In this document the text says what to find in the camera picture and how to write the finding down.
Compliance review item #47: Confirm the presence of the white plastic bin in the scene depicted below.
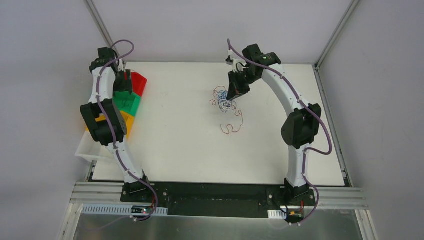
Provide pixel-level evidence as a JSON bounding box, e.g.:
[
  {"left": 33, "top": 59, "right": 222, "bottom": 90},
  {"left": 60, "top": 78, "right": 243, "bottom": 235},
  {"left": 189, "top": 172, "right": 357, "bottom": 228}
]
[{"left": 75, "top": 131, "right": 114, "bottom": 162}]

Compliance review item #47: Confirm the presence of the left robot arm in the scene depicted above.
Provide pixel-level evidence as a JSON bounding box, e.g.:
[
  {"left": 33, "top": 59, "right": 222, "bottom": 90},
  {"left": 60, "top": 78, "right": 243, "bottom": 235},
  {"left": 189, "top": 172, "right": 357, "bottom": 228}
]
[{"left": 80, "top": 47, "right": 154, "bottom": 203}]

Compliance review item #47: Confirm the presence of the red plastic bin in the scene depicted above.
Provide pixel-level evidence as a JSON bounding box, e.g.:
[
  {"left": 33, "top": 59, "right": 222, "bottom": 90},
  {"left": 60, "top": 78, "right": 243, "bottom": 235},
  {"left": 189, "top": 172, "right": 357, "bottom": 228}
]
[{"left": 125, "top": 70, "right": 148, "bottom": 97}]

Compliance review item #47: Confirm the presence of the red wire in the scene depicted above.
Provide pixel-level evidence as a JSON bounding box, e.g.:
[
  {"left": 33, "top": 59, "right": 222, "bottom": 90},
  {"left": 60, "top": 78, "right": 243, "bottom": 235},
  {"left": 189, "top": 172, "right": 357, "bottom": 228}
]
[{"left": 219, "top": 109, "right": 245, "bottom": 135}]

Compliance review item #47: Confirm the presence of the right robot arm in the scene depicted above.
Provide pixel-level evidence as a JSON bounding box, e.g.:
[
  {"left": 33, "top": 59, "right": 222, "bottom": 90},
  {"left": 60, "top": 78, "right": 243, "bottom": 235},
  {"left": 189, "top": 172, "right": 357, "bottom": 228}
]
[{"left": 226, "top": 44, "right": 322, "bottom": 205}]

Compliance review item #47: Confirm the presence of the tangled cable bundle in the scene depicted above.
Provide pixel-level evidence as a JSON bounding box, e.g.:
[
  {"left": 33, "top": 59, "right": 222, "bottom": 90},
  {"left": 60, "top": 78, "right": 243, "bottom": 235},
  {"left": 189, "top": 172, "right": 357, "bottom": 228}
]
[{"left": 209, "top": 85, "right": 239, "bottom": 114}]

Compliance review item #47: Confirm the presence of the green plastic bin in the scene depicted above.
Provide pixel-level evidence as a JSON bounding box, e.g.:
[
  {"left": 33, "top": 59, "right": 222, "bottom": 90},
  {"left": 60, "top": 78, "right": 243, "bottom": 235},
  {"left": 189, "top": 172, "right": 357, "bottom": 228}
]
[{"left": 113, "top": 91, "right": 142, "bottom": 117}]

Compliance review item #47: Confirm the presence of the yellow plastic bin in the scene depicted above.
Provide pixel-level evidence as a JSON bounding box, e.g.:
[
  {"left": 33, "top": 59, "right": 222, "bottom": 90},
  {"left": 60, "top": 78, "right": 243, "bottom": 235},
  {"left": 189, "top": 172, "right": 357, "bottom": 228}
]
[{"left": 85, "top": 110, "right": 135, "bottom": 139}]

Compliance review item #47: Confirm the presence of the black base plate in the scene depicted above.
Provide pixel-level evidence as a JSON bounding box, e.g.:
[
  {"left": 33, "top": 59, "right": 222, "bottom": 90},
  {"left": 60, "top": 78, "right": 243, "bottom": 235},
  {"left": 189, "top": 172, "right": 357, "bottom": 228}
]
[{"left": 120, "top": 181, "right": 316, "bottom": 219}]

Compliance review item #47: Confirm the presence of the aluminium frame rail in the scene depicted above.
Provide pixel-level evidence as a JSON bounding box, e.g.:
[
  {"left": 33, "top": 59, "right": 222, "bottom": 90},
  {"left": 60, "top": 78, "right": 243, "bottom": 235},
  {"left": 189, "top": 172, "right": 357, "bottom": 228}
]
[{"left": 70, "top": 181, "right": 369, "bottom": 210}]

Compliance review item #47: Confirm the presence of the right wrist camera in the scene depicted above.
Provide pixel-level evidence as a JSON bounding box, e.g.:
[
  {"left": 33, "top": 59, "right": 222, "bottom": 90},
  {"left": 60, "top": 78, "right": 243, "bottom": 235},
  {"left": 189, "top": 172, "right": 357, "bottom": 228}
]
[{"left": 225, "top": 50, "right": 245, "bottom": 73}]

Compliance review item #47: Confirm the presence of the white cable duct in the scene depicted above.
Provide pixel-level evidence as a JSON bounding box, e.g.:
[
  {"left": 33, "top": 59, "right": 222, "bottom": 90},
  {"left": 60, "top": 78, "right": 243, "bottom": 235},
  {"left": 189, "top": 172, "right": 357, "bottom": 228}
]
[{"left": 81, "top": 204, "right": 168, "bottom": 217}]

